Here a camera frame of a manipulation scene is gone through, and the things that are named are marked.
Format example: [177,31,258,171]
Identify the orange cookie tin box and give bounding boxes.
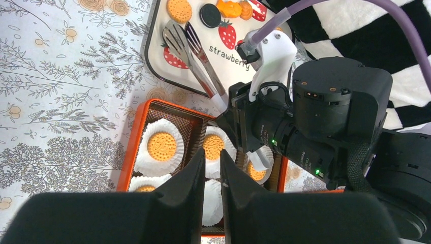
[117,99,288,239]

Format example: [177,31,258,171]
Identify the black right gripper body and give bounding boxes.
[216,57,393,191]

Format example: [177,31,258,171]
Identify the metal serving tongs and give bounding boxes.
[162,20,228,113]

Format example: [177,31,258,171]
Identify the black sandwich cookie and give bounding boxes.
[199,4,221,28]

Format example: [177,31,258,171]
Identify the orange fish shaped cookie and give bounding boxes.
[216,0,242,18]

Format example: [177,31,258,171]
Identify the checkered black white blanket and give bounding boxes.
[288,1,430,130]

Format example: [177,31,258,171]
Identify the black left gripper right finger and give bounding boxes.
[220,150,400,243]

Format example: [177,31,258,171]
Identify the small swirl orange cookie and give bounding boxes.
[238,1,253,20]

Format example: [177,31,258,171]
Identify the round yellow biscuit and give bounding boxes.
[147,132,177,161]
[247,161,267,181]
[166,0,193,24]
[135,186,156,192]
[203,134,225,161]

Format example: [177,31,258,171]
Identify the strawberry print white tray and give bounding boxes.
[144,1,275,95]

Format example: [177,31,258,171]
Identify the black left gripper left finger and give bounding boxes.
[2,149,205,243]

